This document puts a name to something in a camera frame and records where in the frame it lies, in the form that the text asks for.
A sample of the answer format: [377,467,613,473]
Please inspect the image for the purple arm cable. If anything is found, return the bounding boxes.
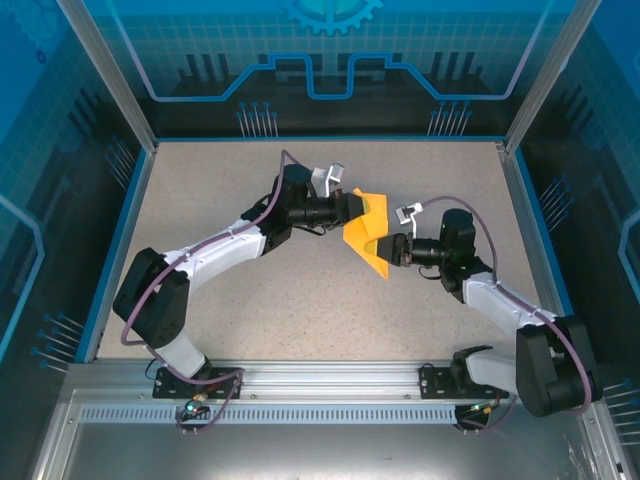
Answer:
[121,148,321,437]
[412,194,604,435]

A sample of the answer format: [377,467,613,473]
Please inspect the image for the aluminium mounting rail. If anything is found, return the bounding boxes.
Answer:
[64,360,599,407]

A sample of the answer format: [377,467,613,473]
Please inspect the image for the grey metal tray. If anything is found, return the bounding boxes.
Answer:
[29,389,631,480]

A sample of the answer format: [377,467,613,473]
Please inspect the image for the blue table edge frame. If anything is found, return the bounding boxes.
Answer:
[74,134,591,365]

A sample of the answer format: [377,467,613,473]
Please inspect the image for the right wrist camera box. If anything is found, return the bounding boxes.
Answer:
[393,201,425,236]

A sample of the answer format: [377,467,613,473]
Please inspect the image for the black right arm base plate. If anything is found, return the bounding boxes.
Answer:
[418,363,511,401]

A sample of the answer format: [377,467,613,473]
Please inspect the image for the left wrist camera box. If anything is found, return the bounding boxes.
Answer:
[308,160,347,199]

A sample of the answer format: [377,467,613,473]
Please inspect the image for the aluminium side rail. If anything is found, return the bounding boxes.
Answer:
[498,141,574,364]

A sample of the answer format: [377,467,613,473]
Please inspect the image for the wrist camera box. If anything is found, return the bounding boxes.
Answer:
[308,160,347,199]
[393,201,425,236]

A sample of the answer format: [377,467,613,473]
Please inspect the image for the slotted grey cable duct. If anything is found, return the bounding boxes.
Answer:
[78,404,461,425]

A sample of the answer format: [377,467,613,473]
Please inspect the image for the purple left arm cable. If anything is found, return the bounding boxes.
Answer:
[121,148,321,437]

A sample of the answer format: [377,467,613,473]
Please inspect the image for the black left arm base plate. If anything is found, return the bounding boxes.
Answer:
[152,366,247,401]

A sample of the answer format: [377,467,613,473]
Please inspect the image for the yellow paper sheet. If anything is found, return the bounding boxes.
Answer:
[342,187,391,280]

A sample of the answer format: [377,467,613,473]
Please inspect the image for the aluminium frame post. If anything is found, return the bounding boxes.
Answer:
[502,0,604,154]
[55,0,160,154]

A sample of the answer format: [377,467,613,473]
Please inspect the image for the cable connector with green light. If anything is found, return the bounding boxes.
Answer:
[180,393,210,417]
[467,398,503,417]

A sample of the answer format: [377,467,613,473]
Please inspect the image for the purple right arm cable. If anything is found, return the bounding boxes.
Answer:
[412,194,604,435]

